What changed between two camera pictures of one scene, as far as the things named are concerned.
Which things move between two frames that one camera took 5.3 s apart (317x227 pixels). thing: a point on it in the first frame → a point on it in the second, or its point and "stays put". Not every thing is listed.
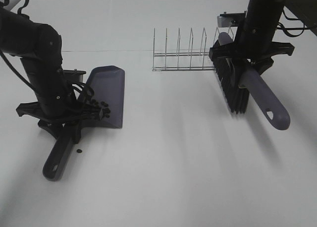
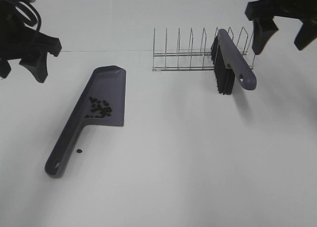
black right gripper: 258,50 → 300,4
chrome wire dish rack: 180,61 stays put
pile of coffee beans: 104,106 stays put
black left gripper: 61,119 → 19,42
